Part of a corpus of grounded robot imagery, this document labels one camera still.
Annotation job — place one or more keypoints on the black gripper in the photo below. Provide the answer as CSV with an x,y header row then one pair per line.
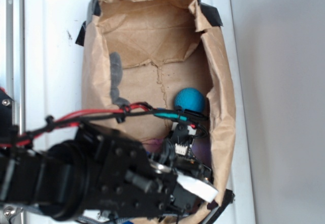
x,y
193,178

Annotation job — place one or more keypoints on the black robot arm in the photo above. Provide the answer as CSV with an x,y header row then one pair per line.
x,y
102,169

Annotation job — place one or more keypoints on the blue rubber ball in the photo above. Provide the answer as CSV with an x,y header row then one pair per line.
x,y
190,99

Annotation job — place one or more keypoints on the grey plush mouse toy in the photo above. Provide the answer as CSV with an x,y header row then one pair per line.
x,y
116,77

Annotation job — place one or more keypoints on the brown paper bag bin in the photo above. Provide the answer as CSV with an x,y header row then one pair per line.
x,y
165,46

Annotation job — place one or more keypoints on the white plastic tray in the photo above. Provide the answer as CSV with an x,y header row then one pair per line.
x,y
53,66

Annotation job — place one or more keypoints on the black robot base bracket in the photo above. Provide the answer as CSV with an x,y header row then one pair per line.
x,y
8,129

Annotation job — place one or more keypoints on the aluminium frame rail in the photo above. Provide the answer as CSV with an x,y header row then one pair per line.
x,y
12,57

